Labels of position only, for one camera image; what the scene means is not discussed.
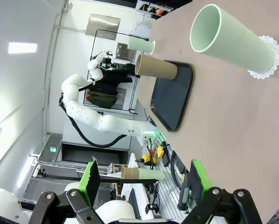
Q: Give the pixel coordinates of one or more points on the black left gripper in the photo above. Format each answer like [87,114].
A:
[106,62]

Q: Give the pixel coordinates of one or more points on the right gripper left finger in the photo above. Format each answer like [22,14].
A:
[92,184]

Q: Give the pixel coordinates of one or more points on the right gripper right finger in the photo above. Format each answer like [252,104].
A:
[197,184]

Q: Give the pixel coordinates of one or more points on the pale green tall cup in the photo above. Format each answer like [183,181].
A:
[140,44]
[153,175]
[235,39]

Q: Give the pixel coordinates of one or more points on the white scalloped paper coaster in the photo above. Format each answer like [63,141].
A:
[276,53]

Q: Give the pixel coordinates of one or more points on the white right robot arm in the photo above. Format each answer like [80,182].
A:
[3,203]

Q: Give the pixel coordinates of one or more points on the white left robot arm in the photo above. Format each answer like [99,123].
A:
[83,114]

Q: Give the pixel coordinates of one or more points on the black hanging jacket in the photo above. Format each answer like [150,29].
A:
[113,80]

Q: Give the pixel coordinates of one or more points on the dark green hanging jacket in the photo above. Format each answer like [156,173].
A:
[104,99]

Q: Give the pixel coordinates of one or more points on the brown tall cup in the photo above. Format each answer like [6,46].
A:
[158,67]
[130,173]

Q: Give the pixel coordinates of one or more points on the black computer keyboard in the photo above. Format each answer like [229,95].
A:
[134,203]

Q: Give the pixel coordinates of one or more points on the white box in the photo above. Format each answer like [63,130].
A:
[141,30]

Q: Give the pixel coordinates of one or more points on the black plastic tray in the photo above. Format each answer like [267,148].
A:
[172,100]

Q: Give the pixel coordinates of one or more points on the rectangular ceiling light panel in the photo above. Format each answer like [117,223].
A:
[22,47]

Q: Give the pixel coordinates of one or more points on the metal wall panel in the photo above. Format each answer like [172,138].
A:
[103,25]

